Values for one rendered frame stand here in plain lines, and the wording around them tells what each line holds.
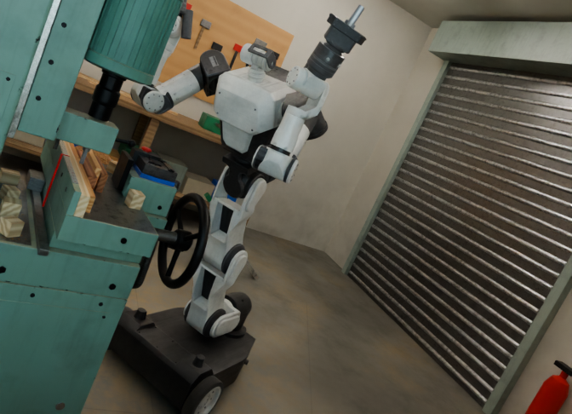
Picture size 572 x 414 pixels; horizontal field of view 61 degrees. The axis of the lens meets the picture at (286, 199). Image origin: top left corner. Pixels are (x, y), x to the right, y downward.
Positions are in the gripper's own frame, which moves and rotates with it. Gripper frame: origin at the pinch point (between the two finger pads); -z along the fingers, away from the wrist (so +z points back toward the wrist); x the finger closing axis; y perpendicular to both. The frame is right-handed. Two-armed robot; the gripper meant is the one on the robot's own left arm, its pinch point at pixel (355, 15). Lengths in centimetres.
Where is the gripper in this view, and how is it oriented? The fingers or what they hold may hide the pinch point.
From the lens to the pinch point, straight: 145.6
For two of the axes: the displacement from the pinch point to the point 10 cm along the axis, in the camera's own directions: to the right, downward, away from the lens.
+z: -5.5, 7.4, 3.9
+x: -8.4, -5.1, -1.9
